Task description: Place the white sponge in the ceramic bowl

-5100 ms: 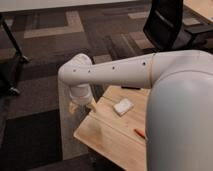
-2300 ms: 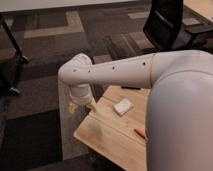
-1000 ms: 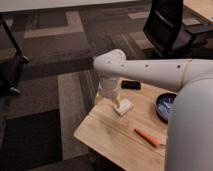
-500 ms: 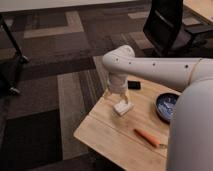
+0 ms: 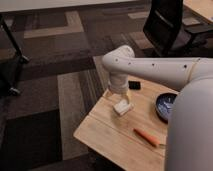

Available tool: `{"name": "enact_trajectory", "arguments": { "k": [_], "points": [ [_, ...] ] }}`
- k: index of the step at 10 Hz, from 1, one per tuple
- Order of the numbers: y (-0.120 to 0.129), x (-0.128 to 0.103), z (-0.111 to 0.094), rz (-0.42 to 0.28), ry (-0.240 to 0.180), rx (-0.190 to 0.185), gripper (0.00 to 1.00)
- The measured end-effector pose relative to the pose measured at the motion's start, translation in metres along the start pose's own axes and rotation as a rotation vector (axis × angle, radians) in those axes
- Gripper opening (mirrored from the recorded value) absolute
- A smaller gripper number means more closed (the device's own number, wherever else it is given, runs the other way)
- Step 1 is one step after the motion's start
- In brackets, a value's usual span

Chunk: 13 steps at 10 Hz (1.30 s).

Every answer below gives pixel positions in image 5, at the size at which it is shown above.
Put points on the blue ceramic bowl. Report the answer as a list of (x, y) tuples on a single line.
[(163, 105)]

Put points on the black rectangular block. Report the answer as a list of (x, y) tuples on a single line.
[(134, 85)]

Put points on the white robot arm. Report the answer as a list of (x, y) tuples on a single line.
[(189, 144)]

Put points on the white sponge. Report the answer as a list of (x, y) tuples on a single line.
[(122, 107)]

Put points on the black office chair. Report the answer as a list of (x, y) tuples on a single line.
[(165, 31)]

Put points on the orange carrot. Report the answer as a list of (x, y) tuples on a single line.
[(149, 138)]

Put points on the wooden desk in background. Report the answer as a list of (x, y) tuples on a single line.
[(203, 8)]

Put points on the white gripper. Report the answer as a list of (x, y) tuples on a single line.
[(118, 83)]

